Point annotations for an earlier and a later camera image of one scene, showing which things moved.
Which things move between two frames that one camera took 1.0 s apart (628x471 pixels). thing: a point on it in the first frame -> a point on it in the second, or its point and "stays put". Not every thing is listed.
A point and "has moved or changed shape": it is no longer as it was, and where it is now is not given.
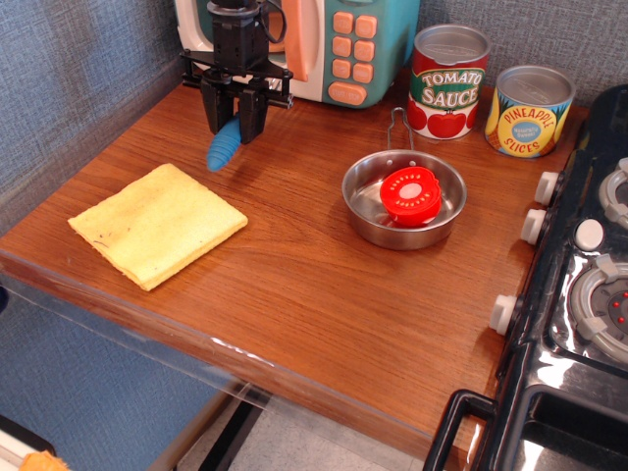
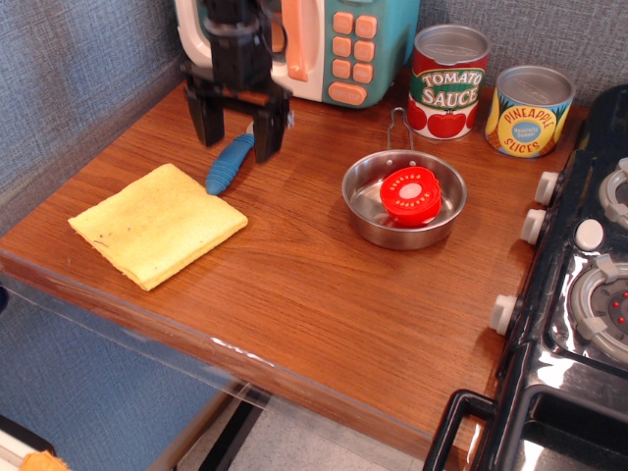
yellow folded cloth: [159, 226] stays put
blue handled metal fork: [225, 145] has moved or changed shape
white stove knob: [501, 314] stays put
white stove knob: [545, 186] stays put
